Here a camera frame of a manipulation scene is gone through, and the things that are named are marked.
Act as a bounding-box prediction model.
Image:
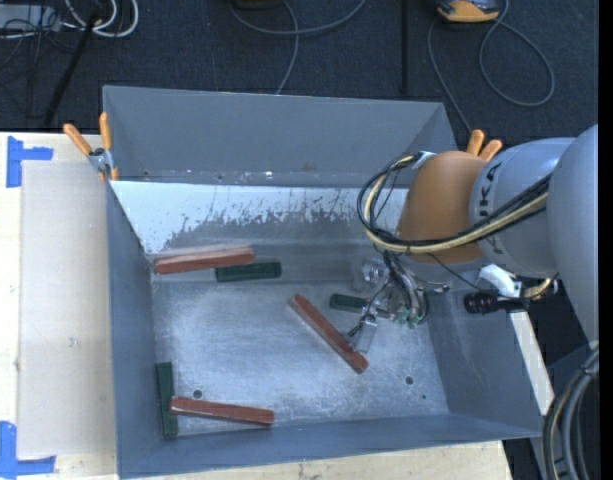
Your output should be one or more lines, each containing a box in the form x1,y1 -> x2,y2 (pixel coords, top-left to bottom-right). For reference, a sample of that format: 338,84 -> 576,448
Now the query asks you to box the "grey metal bin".
101,85 -> 545,480

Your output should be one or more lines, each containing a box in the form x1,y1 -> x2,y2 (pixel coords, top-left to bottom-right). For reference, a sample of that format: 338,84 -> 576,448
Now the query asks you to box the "dark green flat block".
329,293 -> 371,314
215,261 -> 283,283
155,361 -> 180,441

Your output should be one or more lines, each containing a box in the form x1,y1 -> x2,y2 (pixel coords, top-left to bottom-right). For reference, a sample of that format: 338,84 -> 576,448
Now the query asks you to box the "red-brown flat block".
168,395 -> 276,427
152,246 -> 257,276
288,293 -> 371,375

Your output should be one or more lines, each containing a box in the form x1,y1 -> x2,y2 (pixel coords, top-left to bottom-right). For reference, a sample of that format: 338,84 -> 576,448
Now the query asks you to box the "black cylinder on white bracket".
462,263 -> 530,317

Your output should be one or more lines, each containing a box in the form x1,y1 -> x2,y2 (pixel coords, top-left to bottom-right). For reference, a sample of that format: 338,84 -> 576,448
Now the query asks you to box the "pale wood flat board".
15,159 -> 118,462

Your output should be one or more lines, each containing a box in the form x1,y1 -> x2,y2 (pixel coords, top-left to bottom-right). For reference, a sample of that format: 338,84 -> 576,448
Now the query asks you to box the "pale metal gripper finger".
352,258 -> 389,292
356,315 -> 381,354

